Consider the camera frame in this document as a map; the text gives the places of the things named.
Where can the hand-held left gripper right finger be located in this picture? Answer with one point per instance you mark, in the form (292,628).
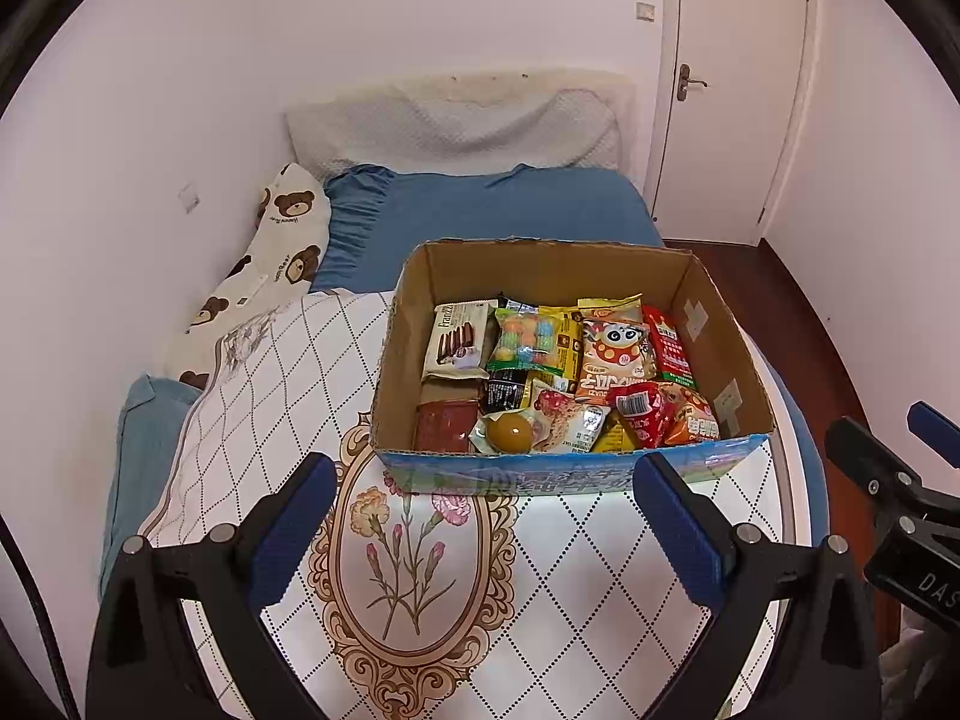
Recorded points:
(679,532)

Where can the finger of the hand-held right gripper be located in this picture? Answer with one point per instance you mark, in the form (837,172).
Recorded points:
(934,424)
(874,457)

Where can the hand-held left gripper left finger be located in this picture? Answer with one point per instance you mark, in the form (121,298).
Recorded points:
(296,532)

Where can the small yellow snack packet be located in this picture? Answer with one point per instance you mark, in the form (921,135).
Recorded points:
(611,439)

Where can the shiny red snack packet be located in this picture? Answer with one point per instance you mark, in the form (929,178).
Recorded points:
(641,412)

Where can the white cereal bar packet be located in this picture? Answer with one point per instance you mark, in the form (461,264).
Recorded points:
(574,420)

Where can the dark red snack packet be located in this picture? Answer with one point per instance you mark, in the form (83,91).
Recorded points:
(446,426)

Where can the orange cartoon snack packet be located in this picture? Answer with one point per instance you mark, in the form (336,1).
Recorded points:
(611,356)

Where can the clear braised egg packet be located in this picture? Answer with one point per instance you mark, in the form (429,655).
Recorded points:
(506,433)

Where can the black snack packet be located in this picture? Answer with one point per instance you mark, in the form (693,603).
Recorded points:
(506,394)

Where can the green candy ball packet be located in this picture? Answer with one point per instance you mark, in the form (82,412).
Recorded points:
(525,337)

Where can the cream chocolate biscuit packet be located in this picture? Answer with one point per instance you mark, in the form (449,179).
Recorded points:
(457,341)

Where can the blue printed cardboard box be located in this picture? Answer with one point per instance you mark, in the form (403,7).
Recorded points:
(420,300)

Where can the white floral printed blanket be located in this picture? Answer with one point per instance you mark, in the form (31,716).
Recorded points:
(450,577)

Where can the bear print pillow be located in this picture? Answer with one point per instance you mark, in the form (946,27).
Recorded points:
(289,210)

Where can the blue ruffled pillow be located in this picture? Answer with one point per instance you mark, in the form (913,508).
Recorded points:
(487,210)

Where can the white door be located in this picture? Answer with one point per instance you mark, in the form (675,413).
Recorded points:
(739,75)

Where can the grey quilted headboard cushion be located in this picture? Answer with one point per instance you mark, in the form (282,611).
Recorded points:
(450,124)

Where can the white wall switch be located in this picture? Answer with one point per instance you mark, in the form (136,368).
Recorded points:
(645,10)

